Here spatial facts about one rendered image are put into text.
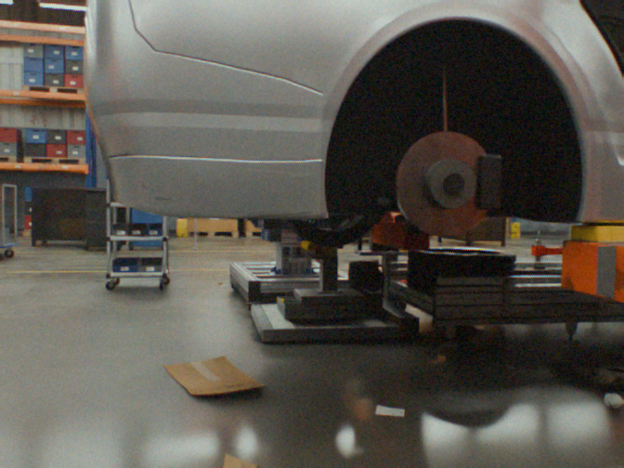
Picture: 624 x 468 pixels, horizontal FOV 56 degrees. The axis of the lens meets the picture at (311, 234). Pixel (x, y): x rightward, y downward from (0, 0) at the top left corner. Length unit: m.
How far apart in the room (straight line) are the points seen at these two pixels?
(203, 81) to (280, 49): 0.22
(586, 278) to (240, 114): 1.16
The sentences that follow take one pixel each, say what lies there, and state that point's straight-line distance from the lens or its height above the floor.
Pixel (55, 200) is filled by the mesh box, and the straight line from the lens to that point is 10.62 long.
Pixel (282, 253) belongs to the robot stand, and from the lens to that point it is 4.58.
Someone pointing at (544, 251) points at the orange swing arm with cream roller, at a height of 0.47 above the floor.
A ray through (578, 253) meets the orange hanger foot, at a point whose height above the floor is 0.64.
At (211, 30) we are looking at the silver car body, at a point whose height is 1.23.
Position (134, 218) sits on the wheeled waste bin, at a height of 0.51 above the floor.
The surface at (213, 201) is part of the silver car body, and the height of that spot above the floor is 0.78.
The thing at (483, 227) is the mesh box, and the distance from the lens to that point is 11.95.
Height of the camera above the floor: 0.78
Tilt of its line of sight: 3 degrees down
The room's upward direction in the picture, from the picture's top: 1 degrees clockwise
